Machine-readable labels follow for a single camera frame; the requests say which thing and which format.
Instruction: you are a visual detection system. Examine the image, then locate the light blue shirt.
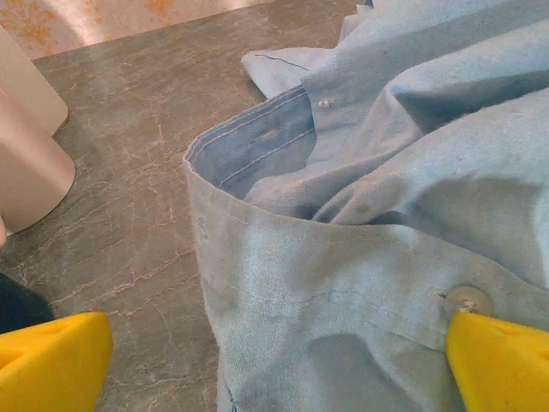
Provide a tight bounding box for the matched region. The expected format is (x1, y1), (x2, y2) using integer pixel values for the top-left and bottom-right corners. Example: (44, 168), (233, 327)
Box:
(182, 0), (549, 412)

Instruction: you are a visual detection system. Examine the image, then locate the white printed mug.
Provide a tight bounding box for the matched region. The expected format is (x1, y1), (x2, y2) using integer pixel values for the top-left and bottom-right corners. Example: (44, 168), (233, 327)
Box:
(0, 25), (69, 138)

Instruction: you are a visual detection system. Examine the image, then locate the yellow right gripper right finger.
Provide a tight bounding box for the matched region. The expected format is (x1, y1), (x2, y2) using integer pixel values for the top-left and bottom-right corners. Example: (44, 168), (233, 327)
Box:
(444, 312), (549, 412)

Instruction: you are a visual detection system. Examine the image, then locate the navy blue mug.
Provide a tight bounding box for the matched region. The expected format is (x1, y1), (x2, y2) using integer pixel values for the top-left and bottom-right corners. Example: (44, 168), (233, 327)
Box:
(0, 270), (55, 336)

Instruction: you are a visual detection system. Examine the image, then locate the plain pink mug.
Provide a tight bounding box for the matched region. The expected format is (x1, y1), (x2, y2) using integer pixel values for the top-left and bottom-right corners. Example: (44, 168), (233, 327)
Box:
(0, 88), (77, 236)

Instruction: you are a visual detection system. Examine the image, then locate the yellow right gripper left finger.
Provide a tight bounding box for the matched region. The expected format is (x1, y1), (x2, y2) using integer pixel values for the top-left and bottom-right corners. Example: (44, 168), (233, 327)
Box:
(0, 312), (114, 412)

